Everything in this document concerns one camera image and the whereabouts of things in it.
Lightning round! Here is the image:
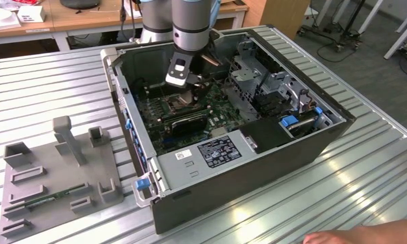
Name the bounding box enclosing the silver square CPU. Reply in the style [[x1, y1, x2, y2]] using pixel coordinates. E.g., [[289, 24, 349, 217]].
[[179, 88, 199, 107]]

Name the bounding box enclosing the CPU socket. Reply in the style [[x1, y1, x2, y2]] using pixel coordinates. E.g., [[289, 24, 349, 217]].
[[163, 91, 207, 115]]

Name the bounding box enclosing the grey metal drive cage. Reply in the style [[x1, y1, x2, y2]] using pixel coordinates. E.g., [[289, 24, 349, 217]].
[[223, 38, 295, 123]]

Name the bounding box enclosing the green motherboard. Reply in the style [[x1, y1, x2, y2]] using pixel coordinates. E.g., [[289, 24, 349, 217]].
[[135, 76, 249, 156]]

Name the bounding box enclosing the black fan expansion card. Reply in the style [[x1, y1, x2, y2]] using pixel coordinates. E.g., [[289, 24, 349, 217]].
[[159, 111, 211, 137]]

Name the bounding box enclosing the wooden cabinet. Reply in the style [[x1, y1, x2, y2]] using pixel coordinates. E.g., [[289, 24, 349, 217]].
[[259, 0, 311, 40]]

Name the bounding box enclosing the blue disk carrier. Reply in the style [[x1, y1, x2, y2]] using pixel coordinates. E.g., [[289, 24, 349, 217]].
[[278, 115, 299, 128]]

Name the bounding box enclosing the wooden desk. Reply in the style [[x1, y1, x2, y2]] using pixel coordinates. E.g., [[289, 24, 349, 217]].
[[0, 0, 251, 51]]

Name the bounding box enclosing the grey power supply unit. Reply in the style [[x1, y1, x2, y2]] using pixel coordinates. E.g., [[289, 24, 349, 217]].
[[155, 130, 259, 191]]

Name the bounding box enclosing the dark grey oval object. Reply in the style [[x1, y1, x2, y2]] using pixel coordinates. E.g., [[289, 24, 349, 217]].
[[60, 0, 102, 10]]

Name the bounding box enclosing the black wheeled stand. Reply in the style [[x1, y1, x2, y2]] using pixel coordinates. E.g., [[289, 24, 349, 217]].
[[298, 0, 370, 53]]

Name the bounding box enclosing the black PC case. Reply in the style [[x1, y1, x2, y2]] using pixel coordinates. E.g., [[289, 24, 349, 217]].
[[100, 25, 357, 235]]

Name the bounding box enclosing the white cardboard box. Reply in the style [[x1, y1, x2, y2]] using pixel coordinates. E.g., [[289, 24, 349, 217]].
[[16, 5, 47, 23]]

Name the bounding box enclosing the red white plastic bag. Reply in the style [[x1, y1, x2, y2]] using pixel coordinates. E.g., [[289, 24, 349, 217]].
[[7, 0, 46, 8]]

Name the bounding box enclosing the grey parts rack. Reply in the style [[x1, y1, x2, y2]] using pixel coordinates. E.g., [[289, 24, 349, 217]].
[[0, 115, 126, 238]]

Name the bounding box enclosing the white foam tray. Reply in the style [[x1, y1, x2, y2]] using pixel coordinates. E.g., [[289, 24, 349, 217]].
[[0, 7, 22, 33]]

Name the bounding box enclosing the green RAM stick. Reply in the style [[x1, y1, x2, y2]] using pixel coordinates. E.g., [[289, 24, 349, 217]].
[[23, 187, 86, 208]]

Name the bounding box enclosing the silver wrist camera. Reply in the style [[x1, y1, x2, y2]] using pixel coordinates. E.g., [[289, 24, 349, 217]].
[[166, 56, 196, 88], [208, 29, 226, 46]]

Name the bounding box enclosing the black wire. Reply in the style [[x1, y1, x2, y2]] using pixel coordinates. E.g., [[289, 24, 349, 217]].
[[299, 88, 319, 112]]

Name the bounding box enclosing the white table frame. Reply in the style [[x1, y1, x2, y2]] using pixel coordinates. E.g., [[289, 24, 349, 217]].
[[358, 0, 407, 60]]

